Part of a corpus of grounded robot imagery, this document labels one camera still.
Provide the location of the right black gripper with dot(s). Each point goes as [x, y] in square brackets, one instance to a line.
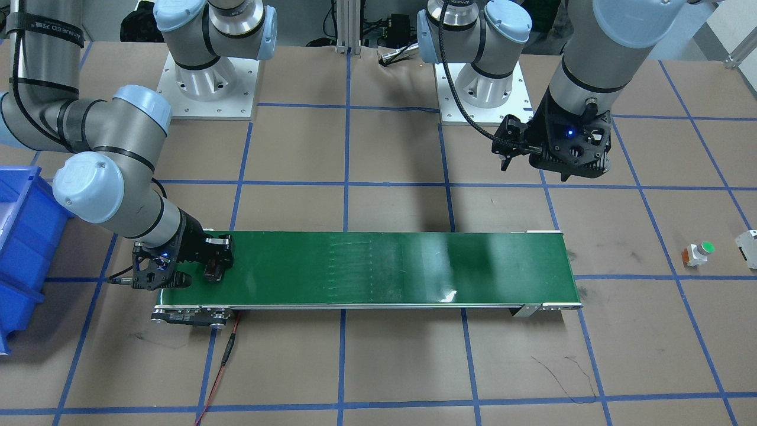
[190, 243]

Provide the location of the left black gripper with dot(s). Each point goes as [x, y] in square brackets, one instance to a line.
[542, 123]

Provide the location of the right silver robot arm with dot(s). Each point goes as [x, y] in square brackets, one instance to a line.
[115, 145]

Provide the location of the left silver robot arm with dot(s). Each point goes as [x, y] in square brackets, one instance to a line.
[609, 42]

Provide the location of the green conveyor belt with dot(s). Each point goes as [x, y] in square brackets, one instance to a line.
[525, 272]

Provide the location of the blue plastic bin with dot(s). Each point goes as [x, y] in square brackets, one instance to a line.
[32, 223]

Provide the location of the white red circuit breaker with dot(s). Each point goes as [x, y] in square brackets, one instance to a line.
[746, 242]

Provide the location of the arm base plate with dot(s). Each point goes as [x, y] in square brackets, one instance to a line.
[224, 91]
[486, 101]

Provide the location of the green push button switch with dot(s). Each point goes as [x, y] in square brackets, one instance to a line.
[697, 254]

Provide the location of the aluminium frame post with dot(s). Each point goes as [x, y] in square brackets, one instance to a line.
[349, 27]

